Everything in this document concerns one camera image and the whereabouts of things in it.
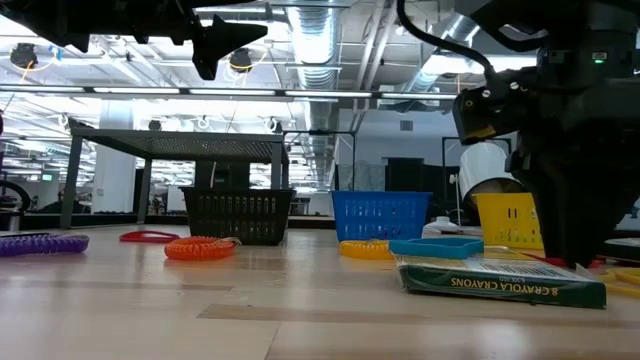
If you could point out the black monitor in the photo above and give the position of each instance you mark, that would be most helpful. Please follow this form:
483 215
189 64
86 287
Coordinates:
225 175

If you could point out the black ceiling spotlight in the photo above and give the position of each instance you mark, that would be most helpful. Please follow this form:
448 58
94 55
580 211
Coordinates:
241 60
24 55

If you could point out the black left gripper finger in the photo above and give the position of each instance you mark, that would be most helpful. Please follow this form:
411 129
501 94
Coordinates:
220 40

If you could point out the yellow plastic basket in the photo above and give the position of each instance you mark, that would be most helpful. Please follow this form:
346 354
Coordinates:
505 220

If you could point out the long ceiling light bar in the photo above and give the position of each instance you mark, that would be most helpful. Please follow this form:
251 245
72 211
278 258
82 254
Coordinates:
135 90

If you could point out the blue plastic basket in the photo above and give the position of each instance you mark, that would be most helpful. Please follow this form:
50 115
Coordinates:
380 215

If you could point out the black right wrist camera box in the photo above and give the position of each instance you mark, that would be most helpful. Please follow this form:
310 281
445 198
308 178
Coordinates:
475 115

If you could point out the purple coil wristband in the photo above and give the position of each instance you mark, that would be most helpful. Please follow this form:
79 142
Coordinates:
45 245

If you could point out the person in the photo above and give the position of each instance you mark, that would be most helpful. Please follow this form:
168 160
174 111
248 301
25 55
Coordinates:
65 205

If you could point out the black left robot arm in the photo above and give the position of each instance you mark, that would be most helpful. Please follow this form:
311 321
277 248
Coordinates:
50 20

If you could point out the black plastic basket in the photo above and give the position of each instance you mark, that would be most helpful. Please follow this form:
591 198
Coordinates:
237 215

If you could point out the red rubber band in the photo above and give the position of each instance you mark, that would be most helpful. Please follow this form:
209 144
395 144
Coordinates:
127 238
535 259

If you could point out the orange coil wristband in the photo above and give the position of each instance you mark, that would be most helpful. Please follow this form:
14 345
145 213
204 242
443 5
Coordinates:
200 250
360 250

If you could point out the silver ventilation duct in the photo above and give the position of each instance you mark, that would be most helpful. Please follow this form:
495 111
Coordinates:
435 65
312 50

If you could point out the black cabinet panel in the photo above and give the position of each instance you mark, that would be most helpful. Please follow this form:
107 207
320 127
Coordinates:
405 175

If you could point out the yellow green Crayola crayon box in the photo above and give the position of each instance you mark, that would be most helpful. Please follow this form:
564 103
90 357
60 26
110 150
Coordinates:
500 285

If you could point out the white cylindrical spot lamp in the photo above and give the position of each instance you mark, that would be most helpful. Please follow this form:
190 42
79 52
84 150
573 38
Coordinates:
485 165

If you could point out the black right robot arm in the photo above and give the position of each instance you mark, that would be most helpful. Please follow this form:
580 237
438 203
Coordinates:
575 25

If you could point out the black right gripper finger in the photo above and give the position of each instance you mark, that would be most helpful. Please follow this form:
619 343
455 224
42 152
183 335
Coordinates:
575 215

